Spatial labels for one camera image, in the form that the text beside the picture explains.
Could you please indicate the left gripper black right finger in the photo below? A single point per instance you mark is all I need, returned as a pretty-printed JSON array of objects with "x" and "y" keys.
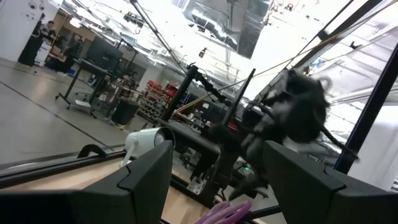
[{"x": 304, "y": 193}]

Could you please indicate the black aluminium table frame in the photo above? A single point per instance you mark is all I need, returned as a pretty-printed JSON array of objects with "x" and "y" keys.
[{"x": 367, "y": 118}]

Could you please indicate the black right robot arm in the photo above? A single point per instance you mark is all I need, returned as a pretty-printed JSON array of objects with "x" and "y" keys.
[{"x": 224, "y": 146}]

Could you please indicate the black side desk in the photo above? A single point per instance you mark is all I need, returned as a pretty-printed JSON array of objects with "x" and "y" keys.
[{"x": 192, "y": 137}]

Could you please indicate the black monitor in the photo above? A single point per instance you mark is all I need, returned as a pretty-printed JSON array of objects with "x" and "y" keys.
[{"x": 104, "y": 53}]

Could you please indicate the person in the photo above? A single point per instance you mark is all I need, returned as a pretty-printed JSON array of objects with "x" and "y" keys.
[
  {"x": 34, "y": 46},
  {"x": 73, "y": 56}
]

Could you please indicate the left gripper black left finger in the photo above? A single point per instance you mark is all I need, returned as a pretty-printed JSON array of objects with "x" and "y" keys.
[{"x": 136, "y": 193}]

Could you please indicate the black trash bin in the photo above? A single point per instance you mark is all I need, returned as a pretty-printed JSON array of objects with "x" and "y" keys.
[{"x": 124, "y": 112}]

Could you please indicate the white round camera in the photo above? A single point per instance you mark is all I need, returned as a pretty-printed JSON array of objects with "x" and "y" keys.
[{"x": 143, "y": 141}]

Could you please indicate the red parts shelf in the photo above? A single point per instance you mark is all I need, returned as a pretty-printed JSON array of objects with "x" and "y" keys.
[{"x": 155, "y": 99}]

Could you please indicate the black desk pole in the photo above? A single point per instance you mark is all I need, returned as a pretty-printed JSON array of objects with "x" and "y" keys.
[{"x": 180, "y": 93}]

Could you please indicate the black rolling desk cart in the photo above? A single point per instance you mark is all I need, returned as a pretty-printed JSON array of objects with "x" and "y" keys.
[{"x": 90, "y": 67}]

